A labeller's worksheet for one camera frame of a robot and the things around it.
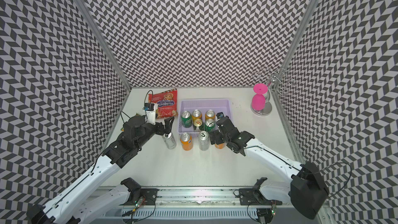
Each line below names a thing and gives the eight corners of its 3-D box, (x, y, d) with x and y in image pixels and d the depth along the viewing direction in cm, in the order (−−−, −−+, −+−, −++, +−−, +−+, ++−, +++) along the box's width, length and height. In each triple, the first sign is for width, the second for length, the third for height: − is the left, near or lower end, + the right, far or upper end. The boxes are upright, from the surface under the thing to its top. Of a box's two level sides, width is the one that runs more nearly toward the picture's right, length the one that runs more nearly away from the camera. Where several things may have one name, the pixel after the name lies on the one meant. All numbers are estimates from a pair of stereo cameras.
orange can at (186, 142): (182, 151, 89) (179, 142, 80) (183, 141, 93) (180, 132, 84) (192, 151, 89) (191, 142, 80) (193, 141, 93) (191, 132, 84)
